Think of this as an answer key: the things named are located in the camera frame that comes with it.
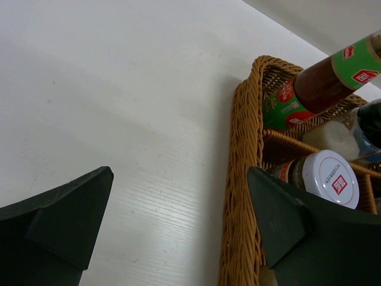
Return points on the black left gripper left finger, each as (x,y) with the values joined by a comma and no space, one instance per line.
(48,239)

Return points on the yellow cap red sauce bottle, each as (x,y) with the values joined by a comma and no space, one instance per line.
(323,85)

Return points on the black cap white bottle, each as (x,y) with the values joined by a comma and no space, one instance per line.
(337,134)

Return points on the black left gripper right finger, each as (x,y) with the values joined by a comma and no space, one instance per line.
(310,241)

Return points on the white lid pepper jar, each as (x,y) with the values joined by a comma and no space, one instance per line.
(325,174)

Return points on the blue label salt jar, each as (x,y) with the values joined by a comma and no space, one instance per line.
(368,152)

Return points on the brown wicker divided basket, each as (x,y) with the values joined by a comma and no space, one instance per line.
(242,254)

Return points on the dark lid spice jar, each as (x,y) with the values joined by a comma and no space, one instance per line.
(267,277)

